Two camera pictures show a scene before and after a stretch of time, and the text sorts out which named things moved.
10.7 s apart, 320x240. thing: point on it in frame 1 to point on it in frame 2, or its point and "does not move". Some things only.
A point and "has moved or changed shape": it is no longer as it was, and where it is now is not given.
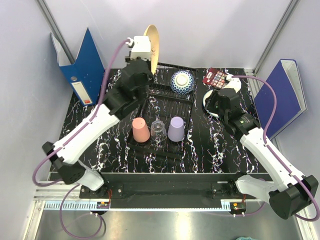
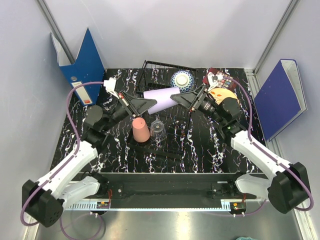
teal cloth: (248, 238) does not move
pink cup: (141, 132) does not move
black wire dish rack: (161, 125) does not move
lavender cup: (176, 130) to (162, 97)
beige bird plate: (152, 31) has moved or changed shape
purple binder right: (291, 102) does not move
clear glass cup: (158, 132) does not move
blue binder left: (86, 76) does not move
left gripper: (149, 66) to (139, 105)
